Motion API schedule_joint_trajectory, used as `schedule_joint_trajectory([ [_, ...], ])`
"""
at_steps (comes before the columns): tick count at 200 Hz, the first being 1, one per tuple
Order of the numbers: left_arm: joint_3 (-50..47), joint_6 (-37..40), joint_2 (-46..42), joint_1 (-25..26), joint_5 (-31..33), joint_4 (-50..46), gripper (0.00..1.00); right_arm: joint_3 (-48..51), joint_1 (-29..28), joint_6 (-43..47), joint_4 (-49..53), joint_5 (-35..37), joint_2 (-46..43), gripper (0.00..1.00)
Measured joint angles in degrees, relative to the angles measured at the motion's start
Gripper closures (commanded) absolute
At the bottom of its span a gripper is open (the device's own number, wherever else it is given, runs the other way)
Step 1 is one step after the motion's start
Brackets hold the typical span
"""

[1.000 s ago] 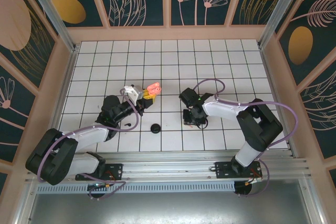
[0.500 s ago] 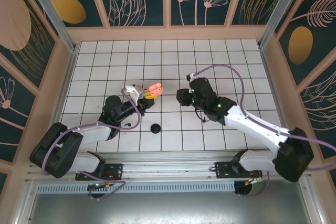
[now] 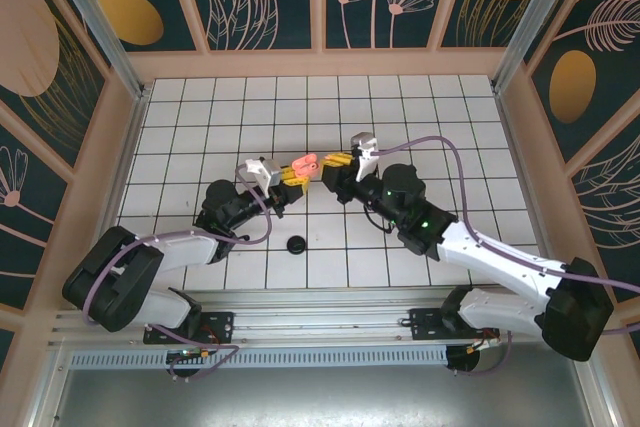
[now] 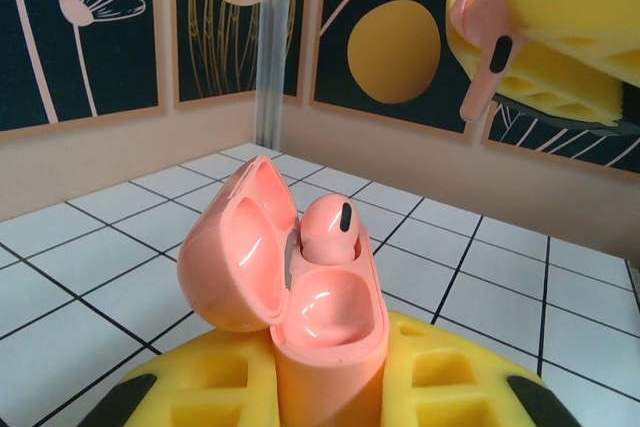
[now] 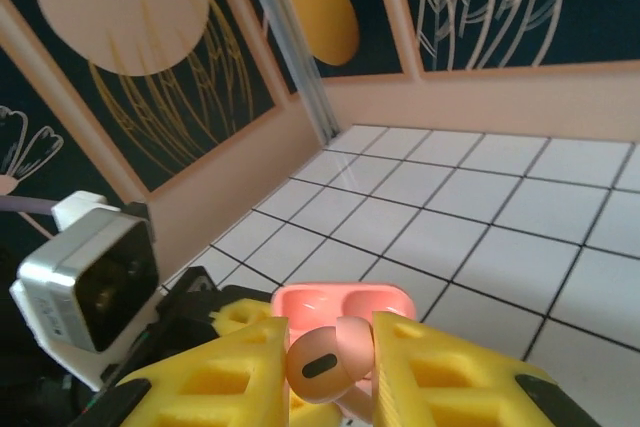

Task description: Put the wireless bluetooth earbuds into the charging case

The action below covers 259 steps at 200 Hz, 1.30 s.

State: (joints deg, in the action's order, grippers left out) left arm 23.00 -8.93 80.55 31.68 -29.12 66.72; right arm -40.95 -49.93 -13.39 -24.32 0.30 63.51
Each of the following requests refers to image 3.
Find pink earbud charging case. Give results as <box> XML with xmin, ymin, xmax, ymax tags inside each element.
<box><xmin>292</xmin><ymin>152</ymin><xmax>320</xmax><ymax>180</ymax></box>

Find galvanised metal sheet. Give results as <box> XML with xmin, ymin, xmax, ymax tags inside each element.
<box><xmin>49</xmin><ymin>366</ymin><xmax>596</xmax><ymax>427</ymax></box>

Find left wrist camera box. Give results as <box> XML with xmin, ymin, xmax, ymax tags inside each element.
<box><xmin>244</xmin><ymin>157</ymin><xmax>284</xmax><ymax>189</ymax></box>

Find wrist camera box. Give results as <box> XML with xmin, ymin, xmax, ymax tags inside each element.
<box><xmin>349</xmin><ymin>132</ymin><xmax>382</xmax><ymax>183</ymax></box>
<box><xmin>244</xmin><ymin>157</ymin><xmax>284</xmax><ymax>189</ymax></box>

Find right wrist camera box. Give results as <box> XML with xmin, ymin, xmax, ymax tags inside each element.
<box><xmin>349</xmin><ymin>132</ymin><xmax>382</xmax><ymax>183</ymax></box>

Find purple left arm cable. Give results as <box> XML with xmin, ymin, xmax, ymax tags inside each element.
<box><xmin>82</xmin><ymin>164</ymin><xmax>274</xmax><ymax>383</ymax></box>

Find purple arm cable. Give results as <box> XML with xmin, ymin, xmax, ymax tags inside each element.
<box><xmin>372</xmin><ymin>136</ymin><xmax>640</xmax><ymax>379</ymax></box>
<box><xmin>82</xmin><ymin>164</ymin><xmax>274</xmax><ymax>383</ymax></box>

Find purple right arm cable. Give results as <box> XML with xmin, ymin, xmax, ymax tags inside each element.
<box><xmin>372</xmin><ymin>136</ymin><xmax>640</xmax><ymax>379</ymax></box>

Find aluminium mounting rail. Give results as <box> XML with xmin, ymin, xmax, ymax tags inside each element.
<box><xmin>47</xmin><ymin>289</ymin><xmax>594</xmax><ymax>348</ymax></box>

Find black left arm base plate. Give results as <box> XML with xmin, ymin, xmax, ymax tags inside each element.
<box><xmin>143</xmin><ymin>311</ymin><xmax>236</xmax><ymax>346</ymax></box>

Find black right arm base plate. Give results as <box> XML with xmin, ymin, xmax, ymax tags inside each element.
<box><xmin>409</xmin><ymin>307</ymin><xmax>501</xmax><ymax>341</ymax></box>

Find red black power wires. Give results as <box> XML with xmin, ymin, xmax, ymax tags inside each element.
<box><xmin>467</xmin><ymin>329</ymin><xmax>502</xmax><ymax>351</ymax></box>
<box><xmin>167</xmin><ymin>331</ymin><xmax>226</xmax><ymax>366</ymax></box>

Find grey slotted cable duct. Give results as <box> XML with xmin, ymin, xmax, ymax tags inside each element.
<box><xmin>67</xmin><ymin>345</ymin><xmax>450</xmax><ymax>369</ymax></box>

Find aluminium frame post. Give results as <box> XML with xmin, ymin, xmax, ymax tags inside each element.
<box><xmin>39</xmin><ymin>0</ymin><xmax>152</xmax><ymax>101</ymax></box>
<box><xmin>492</xmin><ymin>0</ymin><xmax>586</xmax><ymax>93</ymax></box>

